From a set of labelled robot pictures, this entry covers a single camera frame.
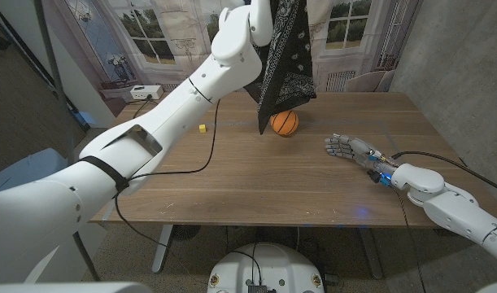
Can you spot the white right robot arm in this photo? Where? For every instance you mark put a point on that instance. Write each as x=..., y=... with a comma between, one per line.
x=455, y=207

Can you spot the white power strip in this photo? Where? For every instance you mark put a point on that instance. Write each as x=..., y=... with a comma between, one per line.
x=146, y=92

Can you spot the blue chair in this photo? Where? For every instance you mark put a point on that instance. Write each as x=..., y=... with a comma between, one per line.
x=28, y=171

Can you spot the black white paisley bandana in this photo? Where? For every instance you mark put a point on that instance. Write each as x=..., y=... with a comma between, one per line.
x=289, y=61

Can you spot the orange mini basketball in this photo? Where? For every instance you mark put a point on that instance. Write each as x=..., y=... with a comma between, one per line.
x=286, y=124

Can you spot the grey table leg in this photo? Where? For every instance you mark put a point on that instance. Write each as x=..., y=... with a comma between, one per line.
x=370, y=252

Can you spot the white table leg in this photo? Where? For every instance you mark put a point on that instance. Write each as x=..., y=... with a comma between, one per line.
x=163, y=248

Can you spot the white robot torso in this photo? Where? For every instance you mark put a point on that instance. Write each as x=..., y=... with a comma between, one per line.
x=268, y=268

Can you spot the small yellow block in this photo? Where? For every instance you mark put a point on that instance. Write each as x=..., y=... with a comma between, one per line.
x=202, y=128

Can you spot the round black floor object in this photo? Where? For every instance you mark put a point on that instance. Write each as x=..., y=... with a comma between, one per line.
x=186, y=233

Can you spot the printed window backdrop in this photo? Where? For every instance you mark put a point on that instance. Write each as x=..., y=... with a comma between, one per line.
x=354, y=77

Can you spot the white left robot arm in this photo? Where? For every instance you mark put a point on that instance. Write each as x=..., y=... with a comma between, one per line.
x=171, y=110

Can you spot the white robot housing rim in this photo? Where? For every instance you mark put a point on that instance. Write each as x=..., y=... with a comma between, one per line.
x=69, y=288

